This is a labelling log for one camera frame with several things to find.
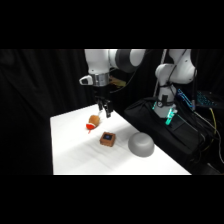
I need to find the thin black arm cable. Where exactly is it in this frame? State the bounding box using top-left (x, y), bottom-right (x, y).
top-left (152, 49), bottom-right (169, 103)

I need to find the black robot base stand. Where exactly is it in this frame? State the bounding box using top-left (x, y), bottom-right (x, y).
top-left (123, 97), bottom-right (214, 169)

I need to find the brown and red plush toy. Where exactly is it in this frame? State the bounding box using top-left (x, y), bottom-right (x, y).
top-left (85, 111), bottom-right (103, 135)

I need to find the yellow cable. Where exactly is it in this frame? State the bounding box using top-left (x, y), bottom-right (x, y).
top-left (208, 107), bottom-right (224, 165)

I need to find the small green light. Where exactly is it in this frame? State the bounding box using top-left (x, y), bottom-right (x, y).
top-left (165, 107), bottom-right (177, 126)

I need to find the blue electronics board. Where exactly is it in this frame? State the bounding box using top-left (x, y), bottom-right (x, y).
top-left (176, 87), bottom-right (216, 110)

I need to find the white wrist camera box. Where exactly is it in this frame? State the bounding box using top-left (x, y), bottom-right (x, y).
top-left (78, 74), bottom-right (93, 86)

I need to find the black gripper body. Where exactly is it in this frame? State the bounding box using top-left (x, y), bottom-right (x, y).
top-left (92, 84), bottom-right (111, 102)

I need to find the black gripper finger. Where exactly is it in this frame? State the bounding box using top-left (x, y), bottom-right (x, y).
top-left (104, 100), bottom-right (113, 119)
top-left (97, 99), bottom-right (105, 116)

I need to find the black curtain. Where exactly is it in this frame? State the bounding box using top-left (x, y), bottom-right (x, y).
top-left (0, 49), bottom-right (224, 176)

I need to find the brown wooden box blue top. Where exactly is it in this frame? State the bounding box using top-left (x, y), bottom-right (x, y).
top-left (99, 131), bottom-right (117, 148)

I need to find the grey bowl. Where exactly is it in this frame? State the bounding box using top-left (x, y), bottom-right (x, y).
top-left (127, 131), bottom-right (156, 159)

